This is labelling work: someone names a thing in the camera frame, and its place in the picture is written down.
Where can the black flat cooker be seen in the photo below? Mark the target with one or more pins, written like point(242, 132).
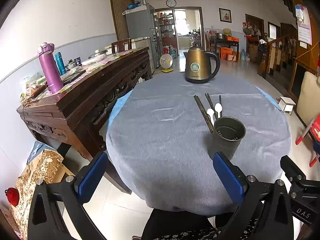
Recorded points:
point(73, 76)

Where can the small steel pot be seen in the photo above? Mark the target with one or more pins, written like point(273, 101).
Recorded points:
point(70, 65)

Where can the glass pot lid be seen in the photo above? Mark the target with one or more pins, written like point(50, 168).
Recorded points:
point(98, 54)

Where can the clear water jug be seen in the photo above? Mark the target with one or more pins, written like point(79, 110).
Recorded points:
point(243, 55)

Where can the red apple-shaped ornament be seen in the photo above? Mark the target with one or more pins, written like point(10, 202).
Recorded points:
point(12, 197)

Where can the bronze electric kettle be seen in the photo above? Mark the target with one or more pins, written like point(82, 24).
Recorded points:
point(197, 65)

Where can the dark wooden side table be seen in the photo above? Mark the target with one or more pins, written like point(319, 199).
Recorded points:
point(226, 43)

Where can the grey tablecloth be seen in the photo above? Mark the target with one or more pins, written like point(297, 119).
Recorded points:
point(162, 142)

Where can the orange cardboard box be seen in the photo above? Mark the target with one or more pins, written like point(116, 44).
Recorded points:
point(226, 53)

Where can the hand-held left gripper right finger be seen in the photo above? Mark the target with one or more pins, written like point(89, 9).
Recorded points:
point(228, 180)

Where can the carved dark wooden sideboard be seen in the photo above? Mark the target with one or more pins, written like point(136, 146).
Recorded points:
point(87, 97)

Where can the small yellow floor fan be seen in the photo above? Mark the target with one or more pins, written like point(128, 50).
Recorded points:
point(166, 62)

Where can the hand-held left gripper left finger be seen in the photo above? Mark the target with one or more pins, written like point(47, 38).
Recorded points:
point(92, 178)

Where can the person's dark trousers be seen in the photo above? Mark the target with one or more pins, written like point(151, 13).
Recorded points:
point(175, 225)

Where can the dark wooden chair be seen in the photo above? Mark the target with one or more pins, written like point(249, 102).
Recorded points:
point(121, 45)

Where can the red plastic stool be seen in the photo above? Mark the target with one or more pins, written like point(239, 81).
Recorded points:
point(315, 130)

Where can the round wall clock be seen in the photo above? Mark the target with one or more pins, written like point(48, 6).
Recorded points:
point(171, 2)

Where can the wall calendar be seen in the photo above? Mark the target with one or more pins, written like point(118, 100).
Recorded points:
point(303, 27)

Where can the framed wall picture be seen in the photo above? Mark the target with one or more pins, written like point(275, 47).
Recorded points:
point(225, 15)

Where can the purple thermos flask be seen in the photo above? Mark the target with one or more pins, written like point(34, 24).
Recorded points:
point(50, 72)

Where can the white plastic spoon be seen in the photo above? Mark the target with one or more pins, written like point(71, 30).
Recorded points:
point(210, 111)
point(218, 107)

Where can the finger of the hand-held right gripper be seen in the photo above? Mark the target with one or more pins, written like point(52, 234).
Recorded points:
point(287, 165)

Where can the gold patterned cloth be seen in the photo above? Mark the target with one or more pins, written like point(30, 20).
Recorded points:
point(35, 170)

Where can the teal drink bottle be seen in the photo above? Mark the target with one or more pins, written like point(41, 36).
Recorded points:
point(60, 65)

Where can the metal utensil holder cup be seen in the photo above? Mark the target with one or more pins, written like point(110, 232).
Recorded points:
point(222, 145)

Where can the small white stool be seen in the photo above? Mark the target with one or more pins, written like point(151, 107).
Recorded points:
point(287, 103)

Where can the beige sofa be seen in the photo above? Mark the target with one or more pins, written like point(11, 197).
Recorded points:
point(308, 97)

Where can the wooden stair railing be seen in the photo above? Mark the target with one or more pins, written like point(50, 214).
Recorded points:
point(277, 52)

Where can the grey refrigerator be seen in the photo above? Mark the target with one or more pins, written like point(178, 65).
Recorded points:
point(140, 25)

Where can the brown wooden door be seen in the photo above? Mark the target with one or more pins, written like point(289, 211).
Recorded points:
point(120, 15)

